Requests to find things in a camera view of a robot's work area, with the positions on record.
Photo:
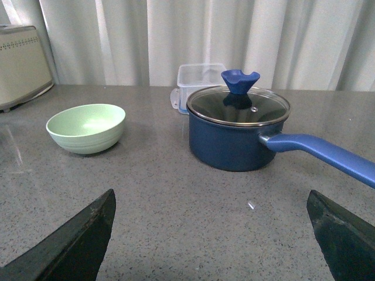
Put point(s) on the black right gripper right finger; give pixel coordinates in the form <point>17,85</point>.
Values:
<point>346,240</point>

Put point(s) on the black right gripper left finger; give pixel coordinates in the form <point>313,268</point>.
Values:
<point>75,251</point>

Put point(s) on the light green bowl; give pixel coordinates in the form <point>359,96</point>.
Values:
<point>87,129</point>

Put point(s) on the blue saucepan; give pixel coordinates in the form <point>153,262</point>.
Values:
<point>237,149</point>

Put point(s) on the glass lid blue knob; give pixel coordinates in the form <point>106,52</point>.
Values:
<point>238,103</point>

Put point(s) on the cream toaster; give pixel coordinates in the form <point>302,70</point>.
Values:
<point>25,73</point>

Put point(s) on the white curtain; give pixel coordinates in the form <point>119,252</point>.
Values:
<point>296,45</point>

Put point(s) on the clear plastic food container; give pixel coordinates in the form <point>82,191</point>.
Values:
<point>194,77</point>

